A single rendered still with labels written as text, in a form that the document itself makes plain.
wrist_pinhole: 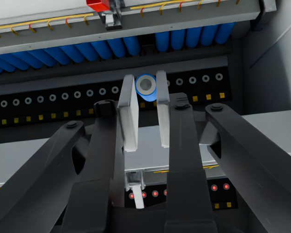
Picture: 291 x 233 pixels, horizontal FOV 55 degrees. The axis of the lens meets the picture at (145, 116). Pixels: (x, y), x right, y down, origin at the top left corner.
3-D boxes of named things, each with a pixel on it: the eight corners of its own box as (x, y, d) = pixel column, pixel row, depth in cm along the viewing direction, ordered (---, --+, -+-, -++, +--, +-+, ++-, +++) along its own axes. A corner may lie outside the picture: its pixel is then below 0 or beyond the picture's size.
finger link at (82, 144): (122, 157, 15) (67, 163, 15) (126, 119, 20) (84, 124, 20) (117, 132, 14) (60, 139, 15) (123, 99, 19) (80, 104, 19)
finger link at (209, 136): (172, 125, 14) (231, 119, 14) (167, 93, 19) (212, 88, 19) (174, 150, 15) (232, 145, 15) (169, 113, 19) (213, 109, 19)
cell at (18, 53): (31, 57, 41) (6, 39, 35) (43, 55, 41) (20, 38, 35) (32, 69, 41) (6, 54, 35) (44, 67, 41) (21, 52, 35)
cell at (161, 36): (155, 40, 40) (153, 19, 34) (168, 38, 40) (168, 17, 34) (156, 52, 40) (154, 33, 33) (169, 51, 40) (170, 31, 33)
